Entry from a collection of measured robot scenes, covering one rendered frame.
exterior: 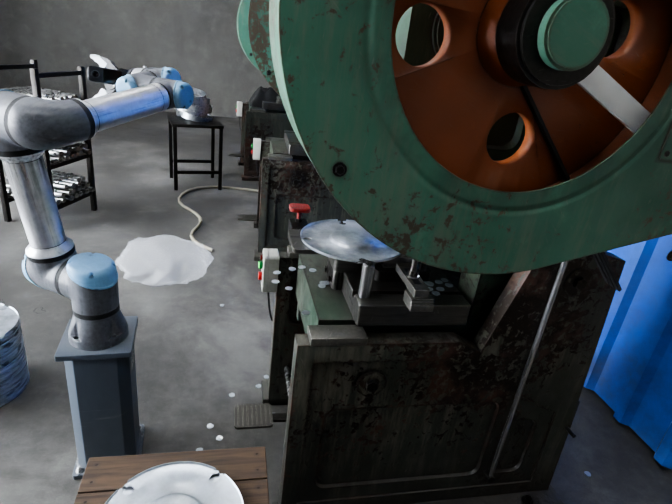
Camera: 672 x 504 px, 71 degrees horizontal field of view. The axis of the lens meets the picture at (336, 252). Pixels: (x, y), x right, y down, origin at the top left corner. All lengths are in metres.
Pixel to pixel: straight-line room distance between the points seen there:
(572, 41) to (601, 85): 0.17
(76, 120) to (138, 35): 6.68
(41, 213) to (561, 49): 1.19
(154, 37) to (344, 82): 7.18
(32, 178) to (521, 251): 1.12
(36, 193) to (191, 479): 0.77
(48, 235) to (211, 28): 6.56
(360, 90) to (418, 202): 0.21
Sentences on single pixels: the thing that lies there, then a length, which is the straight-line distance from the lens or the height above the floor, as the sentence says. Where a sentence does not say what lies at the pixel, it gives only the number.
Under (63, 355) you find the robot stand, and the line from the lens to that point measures 1.45.
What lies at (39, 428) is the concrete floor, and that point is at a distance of 1.94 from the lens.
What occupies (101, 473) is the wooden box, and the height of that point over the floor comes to 0.35.
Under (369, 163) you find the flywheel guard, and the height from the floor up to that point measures 1.11.
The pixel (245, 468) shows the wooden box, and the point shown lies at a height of 0.35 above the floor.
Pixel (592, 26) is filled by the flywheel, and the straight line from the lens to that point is 0.81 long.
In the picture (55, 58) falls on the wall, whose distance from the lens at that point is 8.17.
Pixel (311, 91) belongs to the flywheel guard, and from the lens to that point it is 0.72.
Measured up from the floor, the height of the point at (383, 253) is 0.78.
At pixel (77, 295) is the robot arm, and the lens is 1.40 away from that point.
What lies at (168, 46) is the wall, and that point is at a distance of 7.84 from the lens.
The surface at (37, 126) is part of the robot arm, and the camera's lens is 1.23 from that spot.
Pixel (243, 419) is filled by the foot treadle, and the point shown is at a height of 0.16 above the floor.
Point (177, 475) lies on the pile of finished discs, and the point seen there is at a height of 0.36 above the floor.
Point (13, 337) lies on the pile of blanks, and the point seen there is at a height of 0.23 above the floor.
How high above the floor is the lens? 1.28
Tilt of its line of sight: 24 degrees down
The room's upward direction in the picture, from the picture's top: 7 degrees clockwise
